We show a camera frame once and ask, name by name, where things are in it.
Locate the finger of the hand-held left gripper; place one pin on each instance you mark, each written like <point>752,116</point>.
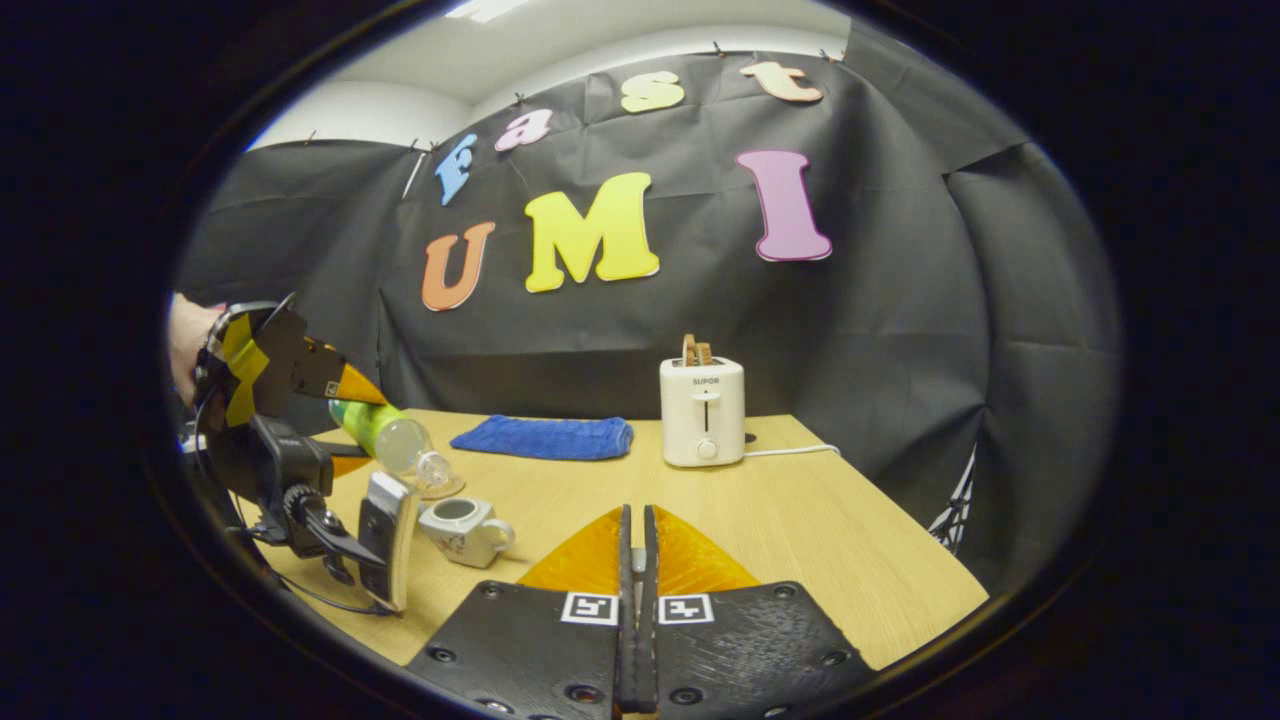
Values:
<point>350,466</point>
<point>315,365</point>

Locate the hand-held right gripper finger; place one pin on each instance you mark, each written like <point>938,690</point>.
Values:
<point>626,650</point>
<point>648,650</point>

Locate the clear green-label water bottle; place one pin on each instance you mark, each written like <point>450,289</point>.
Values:
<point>385,435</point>

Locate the round wooden coaster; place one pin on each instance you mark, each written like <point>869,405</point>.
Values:
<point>445,490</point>

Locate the white ceramic teacup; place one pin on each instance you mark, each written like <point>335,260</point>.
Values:
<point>470,535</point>

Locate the blue towel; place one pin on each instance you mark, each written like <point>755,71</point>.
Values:
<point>545,438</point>

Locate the white toaster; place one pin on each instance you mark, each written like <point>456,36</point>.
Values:
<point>702,410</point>

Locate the bread slice in toaster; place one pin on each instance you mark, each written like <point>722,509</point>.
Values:
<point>697,350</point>

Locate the black backdrop cloth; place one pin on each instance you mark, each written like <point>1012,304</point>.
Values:
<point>880,330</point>

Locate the ceiling light panel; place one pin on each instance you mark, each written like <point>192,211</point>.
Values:
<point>485,8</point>

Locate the white lattice frame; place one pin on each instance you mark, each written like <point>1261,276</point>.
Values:
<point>955,505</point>

